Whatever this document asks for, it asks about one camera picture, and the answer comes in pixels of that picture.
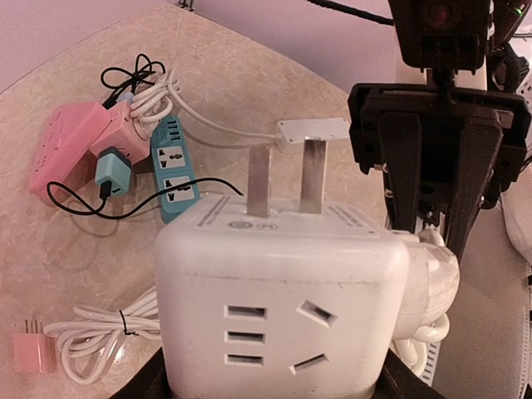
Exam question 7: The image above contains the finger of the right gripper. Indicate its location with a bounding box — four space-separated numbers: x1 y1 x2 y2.
446 117 503 258
380 111 422 231

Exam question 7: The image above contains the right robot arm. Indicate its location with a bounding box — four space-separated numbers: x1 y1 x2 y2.
348 1 531 256

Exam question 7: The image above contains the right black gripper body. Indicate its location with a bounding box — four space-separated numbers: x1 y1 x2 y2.
347 83 526 210

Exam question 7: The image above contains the pink plug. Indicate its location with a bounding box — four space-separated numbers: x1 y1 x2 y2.
13 319 57 374

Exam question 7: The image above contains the white multi socket adapter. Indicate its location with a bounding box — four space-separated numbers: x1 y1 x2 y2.
155 140 410 398

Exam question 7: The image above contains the white power strip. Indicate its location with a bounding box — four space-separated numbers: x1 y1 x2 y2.
275 118 350 155

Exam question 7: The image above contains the right aluminium frame post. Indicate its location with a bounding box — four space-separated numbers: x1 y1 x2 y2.
177 0 195 12

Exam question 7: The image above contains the light blue usb charger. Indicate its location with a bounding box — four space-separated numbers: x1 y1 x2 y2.
116 91 134 104

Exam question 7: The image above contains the teal socket cube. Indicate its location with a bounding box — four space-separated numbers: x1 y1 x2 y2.
150 115 200 224

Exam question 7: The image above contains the black thin cable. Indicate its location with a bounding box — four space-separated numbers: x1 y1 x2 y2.
46 176 245 221

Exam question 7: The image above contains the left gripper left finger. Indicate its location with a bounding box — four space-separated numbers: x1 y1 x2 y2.
111 347 170 399

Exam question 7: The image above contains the pink power strip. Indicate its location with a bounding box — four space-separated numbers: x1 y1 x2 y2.
28 101 111 201

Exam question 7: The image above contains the pink cube socket adapter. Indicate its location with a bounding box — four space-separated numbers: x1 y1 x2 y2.
89 101 150 165

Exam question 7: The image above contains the teal charger cube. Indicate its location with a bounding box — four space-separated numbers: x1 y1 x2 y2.
95 147 132 200

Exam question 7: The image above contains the white coiled power cable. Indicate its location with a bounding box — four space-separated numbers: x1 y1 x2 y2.
43 284 163 386

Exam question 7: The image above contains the white plastic basket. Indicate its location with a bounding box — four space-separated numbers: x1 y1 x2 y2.
501 180 531 264

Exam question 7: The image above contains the black cable far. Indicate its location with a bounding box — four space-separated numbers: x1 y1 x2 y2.
100 52 165 109

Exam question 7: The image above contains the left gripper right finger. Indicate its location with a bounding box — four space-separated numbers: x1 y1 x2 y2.
373 352 445 399

